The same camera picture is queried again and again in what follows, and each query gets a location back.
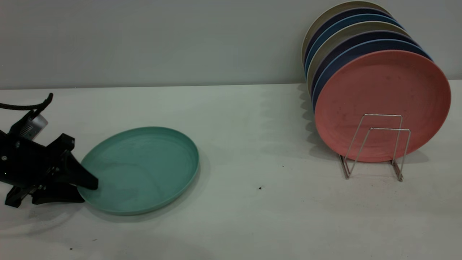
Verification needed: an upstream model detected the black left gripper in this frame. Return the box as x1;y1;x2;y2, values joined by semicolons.
0;130;99;208

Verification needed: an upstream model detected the dark purple round plate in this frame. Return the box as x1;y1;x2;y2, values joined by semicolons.
310;31;421;99
304;8;394;68

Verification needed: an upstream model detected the pink round plate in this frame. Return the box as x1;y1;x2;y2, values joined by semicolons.
314;50;452;163

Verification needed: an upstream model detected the green round plate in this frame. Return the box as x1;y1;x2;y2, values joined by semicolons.
77;126;200;216

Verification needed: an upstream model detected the metal wire plate rack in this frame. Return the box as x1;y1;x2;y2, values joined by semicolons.
338;114;412;182

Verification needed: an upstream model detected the black braided cable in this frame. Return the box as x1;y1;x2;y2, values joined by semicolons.
0;93;54;111

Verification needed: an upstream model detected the navy blue round plate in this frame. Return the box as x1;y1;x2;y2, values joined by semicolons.
312;39;432;111

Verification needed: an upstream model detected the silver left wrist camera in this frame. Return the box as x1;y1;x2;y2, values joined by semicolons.
9;110;48;140

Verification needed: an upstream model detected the beige round plate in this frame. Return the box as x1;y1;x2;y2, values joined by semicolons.
307;21;412;95
301;1;392;66

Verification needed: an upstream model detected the teal blue round plate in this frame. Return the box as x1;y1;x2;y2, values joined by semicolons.
305;14;403;78

